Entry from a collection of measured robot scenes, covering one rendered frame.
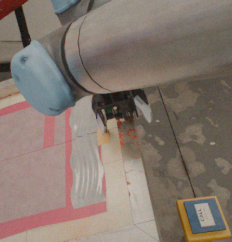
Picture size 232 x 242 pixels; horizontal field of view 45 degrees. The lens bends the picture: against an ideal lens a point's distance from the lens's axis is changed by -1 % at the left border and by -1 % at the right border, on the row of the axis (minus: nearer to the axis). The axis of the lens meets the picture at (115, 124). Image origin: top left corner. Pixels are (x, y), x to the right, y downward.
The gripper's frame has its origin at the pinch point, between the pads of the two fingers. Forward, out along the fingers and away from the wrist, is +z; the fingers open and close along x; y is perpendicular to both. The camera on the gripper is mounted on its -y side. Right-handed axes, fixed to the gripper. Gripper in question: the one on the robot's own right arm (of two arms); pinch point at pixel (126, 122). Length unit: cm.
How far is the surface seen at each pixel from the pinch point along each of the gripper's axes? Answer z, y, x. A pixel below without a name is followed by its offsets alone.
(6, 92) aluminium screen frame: -0.3, -25.2, -35.0
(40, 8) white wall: 50, -199, -60
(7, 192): 1.0, 10.0, -30.3
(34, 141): 0.8, -2.9, -24.5
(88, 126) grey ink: -0.2, -2.0, -9.2
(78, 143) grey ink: -0.1, 2.4, -12.1
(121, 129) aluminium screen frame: -3.2, 4.3, -1.1
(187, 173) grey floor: 138, -59, 21
